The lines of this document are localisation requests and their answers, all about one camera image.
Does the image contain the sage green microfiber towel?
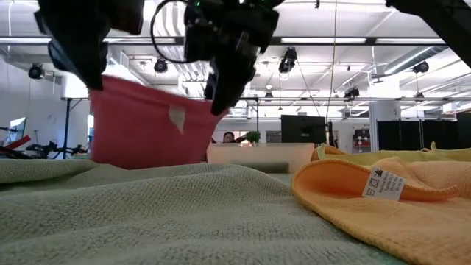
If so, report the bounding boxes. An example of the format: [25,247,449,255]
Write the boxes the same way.
[0,158,406,265]

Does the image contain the black right camera cable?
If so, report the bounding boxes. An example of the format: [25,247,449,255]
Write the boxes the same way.
[149,0,192,64]

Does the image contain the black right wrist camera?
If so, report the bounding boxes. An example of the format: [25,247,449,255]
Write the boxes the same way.
[183,3,218,63]

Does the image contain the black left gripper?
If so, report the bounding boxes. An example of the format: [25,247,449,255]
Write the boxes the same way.
[35,0,111,91]

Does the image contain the orange towel with care label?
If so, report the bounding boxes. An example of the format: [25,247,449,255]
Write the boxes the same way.
[290,157,471,265]

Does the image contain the red white storage rack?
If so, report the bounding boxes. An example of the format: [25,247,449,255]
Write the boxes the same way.
[352,128,372,155]

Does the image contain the black background stand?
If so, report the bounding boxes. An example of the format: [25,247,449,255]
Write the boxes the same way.
[60,96,91,159]

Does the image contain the black computer monitor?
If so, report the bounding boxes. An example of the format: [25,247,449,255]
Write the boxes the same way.
[280,114,327,145]

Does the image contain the black ceiling spotlight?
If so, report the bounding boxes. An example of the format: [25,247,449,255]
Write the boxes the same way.
[278,46,297,74]
[28,62,46,80]
[153,57,169,74]
[412,60,430,74]

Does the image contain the black overhead rig beam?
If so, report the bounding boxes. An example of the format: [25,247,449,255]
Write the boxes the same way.
[0,35,446,47]

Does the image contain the yellow microfiber towel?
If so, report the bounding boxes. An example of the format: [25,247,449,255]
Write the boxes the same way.
[312,141,471,167]

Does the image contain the black partition panels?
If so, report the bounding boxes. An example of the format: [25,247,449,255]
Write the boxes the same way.
[377,112,471,154]

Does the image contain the black background rig frame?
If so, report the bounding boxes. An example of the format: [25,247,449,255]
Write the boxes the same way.
[227,96,260,133]

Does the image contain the background desk monitor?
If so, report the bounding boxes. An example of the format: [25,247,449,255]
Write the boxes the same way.
[7,116,27,144]

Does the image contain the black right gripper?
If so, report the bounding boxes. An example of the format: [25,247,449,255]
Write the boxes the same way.
[204,0,284,117]

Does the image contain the pink microfiber towel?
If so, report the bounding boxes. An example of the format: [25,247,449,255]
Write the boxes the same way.
[89,75,229,170]

